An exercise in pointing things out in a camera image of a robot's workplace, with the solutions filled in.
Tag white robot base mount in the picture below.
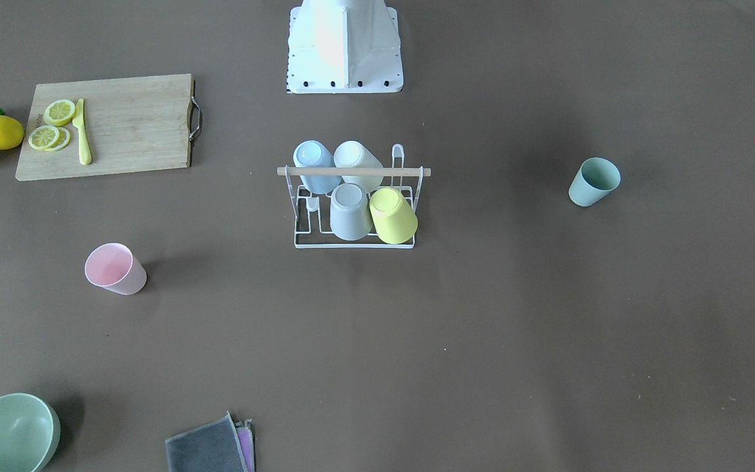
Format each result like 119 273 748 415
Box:
286 1 404 94

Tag wooden cutting board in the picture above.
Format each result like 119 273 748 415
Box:
15 73 202 182

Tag lemon slice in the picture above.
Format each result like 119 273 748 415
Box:
42 99 76 127
27 125 61 151

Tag lemon slice top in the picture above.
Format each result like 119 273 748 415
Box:
42 99 76 127

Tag yellow plastic knife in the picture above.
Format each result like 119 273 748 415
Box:
72 98 92 165

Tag lemon slice lower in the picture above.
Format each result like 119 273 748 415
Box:
27 125 61 151

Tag grey cloth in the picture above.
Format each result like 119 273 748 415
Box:
165 414 246 471

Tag white wire cup rack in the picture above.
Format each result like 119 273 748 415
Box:
276 144 432 250

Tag pink cup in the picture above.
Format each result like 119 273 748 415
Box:
84 243 147 296

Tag green cup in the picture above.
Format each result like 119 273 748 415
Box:
568 157 621 207

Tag purple cloth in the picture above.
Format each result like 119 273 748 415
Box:
235 418 256 472

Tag yellow cup on rack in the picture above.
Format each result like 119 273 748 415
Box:
369 187 417 245

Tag grey cup on rack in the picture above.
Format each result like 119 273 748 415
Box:
330 182 374 241

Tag lemon slice hidden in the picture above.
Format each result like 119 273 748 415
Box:
45 127 71 152

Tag green bowl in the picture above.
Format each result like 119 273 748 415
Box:
0 393 61 471

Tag white cup on rack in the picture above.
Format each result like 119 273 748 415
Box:
334 140 383 193

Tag blue cup on rack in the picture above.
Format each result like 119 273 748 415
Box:
293 140 342 194

